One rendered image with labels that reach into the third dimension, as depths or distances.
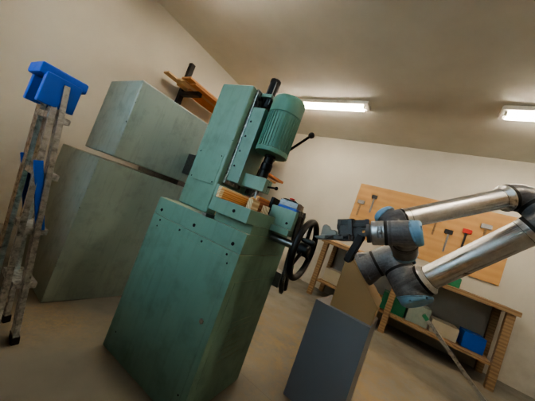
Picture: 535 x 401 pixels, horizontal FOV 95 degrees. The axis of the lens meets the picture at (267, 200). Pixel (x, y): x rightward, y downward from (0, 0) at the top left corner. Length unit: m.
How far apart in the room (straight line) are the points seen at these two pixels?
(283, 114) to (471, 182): 3.58
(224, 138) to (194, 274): 0.70
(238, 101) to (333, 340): 1.37
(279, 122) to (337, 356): 1.23
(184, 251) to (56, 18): 2.55
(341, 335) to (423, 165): 3.48
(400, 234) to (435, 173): 3.57
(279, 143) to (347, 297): 0.90
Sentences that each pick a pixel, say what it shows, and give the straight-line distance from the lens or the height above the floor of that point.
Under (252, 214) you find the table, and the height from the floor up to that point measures 0.88.
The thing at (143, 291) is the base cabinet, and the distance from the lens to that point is 1.40.
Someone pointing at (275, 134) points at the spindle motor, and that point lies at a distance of 1.26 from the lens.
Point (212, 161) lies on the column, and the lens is 1.36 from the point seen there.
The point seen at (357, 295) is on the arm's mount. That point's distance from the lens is 1.49.
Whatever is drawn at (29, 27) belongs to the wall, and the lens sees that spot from 3.18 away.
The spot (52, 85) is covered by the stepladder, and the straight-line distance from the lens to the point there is 1.34.
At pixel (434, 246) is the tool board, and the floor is 1.29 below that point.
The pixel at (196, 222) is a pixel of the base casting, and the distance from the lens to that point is 1.18.
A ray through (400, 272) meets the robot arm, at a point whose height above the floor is 0.86.
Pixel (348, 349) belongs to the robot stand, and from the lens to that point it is 1.51.
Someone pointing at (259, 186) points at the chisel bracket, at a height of 1.02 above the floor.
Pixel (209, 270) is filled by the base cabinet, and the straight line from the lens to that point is 1.11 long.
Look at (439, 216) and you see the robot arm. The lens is 1.23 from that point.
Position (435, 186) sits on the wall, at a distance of 4.44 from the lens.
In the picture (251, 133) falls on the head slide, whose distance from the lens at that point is 1.34.
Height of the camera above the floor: 0.91
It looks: 3 degrees up
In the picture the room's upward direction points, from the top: 20 degrees clockwise
